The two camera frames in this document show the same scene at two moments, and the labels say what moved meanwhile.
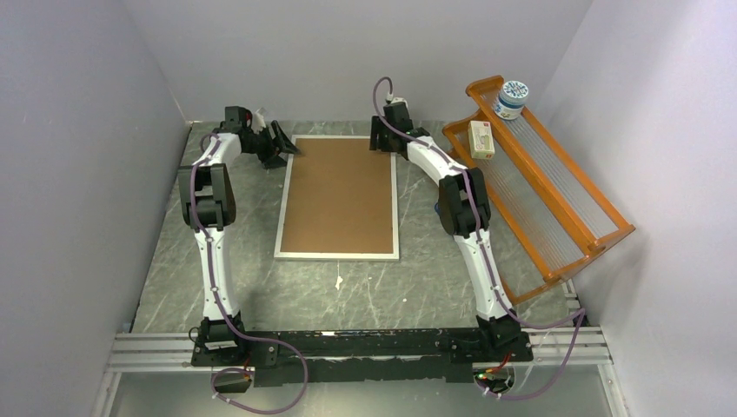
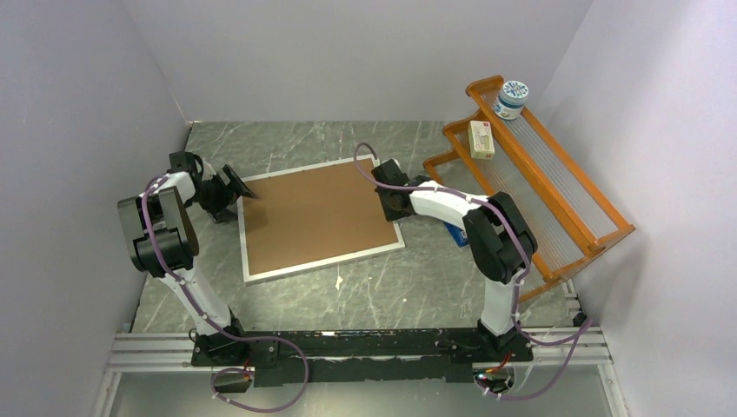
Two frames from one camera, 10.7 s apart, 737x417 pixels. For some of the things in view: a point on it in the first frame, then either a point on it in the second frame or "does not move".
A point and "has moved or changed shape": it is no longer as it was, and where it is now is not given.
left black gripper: [271, 159] to [220, 211]
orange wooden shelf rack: [547, 217] does not move
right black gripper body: [381, 135] to [388, 209]
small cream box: [481, 139] does not move
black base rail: [359, 356] does not move
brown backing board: [338, 198] has moved or changed shape
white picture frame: [338, 201] has moved or changed shape
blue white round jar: [511, 101] does not move
